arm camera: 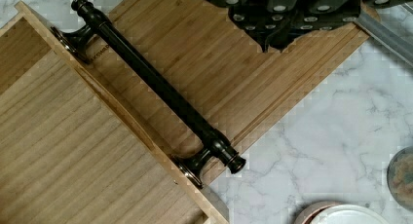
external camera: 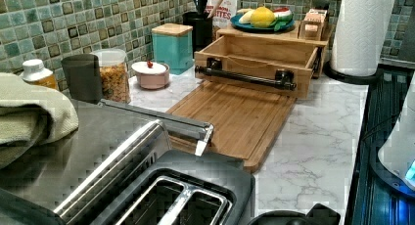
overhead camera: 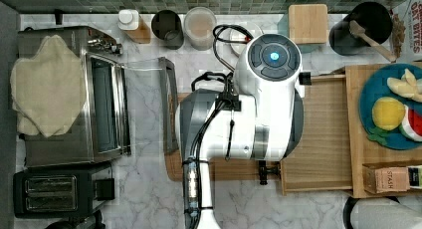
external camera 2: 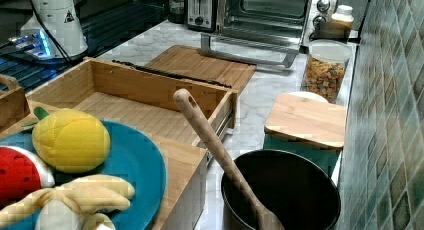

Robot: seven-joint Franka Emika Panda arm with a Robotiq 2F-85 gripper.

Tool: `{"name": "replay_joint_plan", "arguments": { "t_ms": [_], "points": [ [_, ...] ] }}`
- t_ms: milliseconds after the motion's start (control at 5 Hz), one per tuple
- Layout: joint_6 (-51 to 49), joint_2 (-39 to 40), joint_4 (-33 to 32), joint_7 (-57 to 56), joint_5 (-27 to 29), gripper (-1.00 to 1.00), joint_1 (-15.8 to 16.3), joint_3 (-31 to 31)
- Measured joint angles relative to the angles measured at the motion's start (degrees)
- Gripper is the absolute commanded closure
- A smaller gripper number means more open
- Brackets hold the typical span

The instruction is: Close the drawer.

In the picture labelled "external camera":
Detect clear jar with cereal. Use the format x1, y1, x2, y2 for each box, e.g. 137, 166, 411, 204
92, 49, 130, 104

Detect toy banana pieces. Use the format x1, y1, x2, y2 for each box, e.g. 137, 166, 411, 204
237, 9, 254, 24

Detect oat bites cereal box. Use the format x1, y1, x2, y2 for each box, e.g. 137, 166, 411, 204
206, 0, 240, 40

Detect black paper towel holder base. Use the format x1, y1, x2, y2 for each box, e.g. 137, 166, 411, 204
323, 62, 382, 85

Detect black round object bottom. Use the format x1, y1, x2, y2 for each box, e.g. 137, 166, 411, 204
248, 203, 341, 225

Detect stash tea box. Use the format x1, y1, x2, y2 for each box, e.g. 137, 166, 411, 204
299, 9, 328, 40

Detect black two-slot toaster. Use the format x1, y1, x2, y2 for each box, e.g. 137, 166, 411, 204
91, 150, 254, 225

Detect blue plate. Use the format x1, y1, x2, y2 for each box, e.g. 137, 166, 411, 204
230, 15, 295, 33

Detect wooden drawer with black handle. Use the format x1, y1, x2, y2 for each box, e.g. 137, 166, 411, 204
195, 35, 318, 99

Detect wooden spatula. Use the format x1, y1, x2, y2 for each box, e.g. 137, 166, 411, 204
207, 0, 224, 19

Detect green toy leaf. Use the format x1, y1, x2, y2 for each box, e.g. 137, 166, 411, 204
274, 22, 287, 31

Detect wooden drawer cabinet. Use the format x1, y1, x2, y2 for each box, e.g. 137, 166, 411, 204
216, 21, 335, 78

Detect black utensil holder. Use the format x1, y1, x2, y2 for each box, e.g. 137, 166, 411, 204
183, 12, 212, 52

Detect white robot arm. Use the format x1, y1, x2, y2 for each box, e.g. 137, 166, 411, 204
378, 77, 415, 191

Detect stainless toaster oven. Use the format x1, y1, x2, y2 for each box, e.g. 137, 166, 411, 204
1, 101, 171, 225

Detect bamboo cutting board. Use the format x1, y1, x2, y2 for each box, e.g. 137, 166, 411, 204
168, 81, 296, 173

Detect teal canister with wooden lid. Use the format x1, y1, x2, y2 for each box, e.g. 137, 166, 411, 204
152, 23, 194, 75

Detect yellow toy lemon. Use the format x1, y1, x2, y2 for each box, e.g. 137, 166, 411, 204
251, 7, 275, 28

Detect white paper towel roll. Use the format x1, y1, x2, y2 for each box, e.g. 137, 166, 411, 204
331, 0, 395, 77

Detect toy watermelon slice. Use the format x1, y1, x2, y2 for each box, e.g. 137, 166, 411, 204
273, 7, 293, 22

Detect white-capped spice bottle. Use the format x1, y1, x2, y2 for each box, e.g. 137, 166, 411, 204
21, 59, 59, 90

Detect dark grey cup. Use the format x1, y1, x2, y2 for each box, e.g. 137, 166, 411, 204
61, 54, 103, 104

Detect beige folded towel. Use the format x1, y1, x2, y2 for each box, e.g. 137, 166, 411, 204
0, 73, 78, 168

